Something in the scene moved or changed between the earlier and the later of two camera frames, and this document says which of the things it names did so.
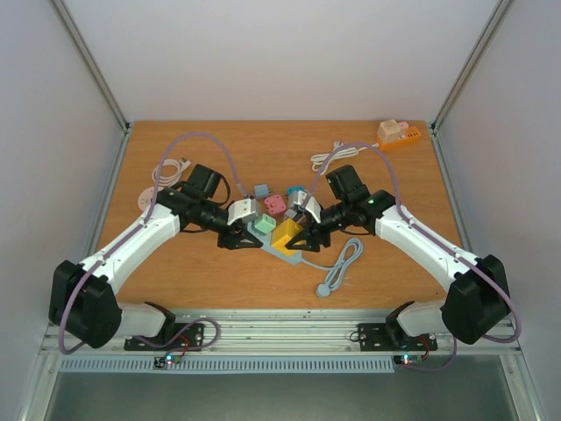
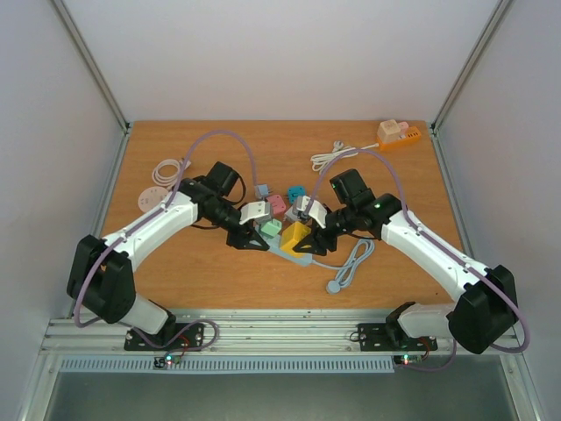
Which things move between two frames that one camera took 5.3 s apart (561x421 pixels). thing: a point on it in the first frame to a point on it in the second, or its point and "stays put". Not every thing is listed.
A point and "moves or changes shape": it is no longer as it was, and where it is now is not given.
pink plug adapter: (275, 204) stays put
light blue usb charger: (261, 190) stays put
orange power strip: (414, 135) stays put
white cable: (325, 158) stays put
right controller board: (406, 359) stays put
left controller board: (161, 362) stays put
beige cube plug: (389, 131) stays put
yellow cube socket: (282, 232) moves or changes shape
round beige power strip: (145, 198) stays put
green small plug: (264, 224) moves or changes shape
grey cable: (332, 281) to (363, 250)
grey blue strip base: (294, 256) moves or changes shape
